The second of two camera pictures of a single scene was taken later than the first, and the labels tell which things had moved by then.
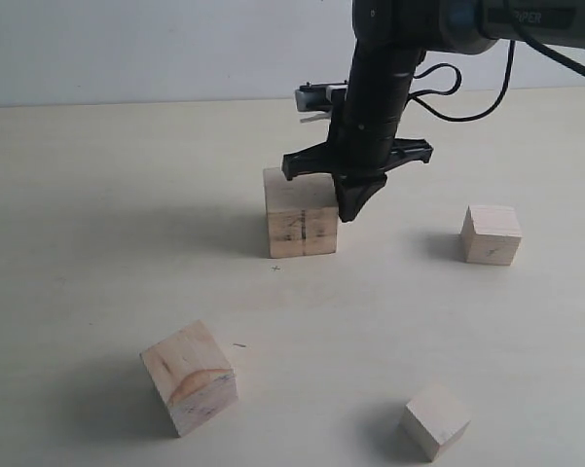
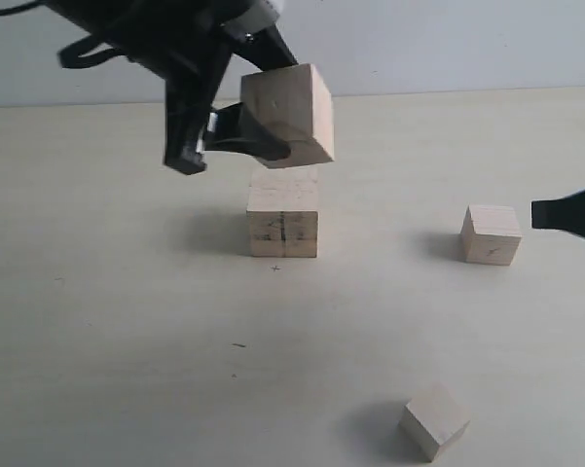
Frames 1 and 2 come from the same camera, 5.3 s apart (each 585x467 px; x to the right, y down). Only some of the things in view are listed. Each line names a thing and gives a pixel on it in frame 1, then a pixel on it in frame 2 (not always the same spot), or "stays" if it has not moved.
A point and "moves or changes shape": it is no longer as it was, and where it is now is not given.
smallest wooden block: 433,420 stays
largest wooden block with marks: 302,213 moves or changes shape
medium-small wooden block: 491,234 stays
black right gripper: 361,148 → 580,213
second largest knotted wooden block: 192,377 → 295,104
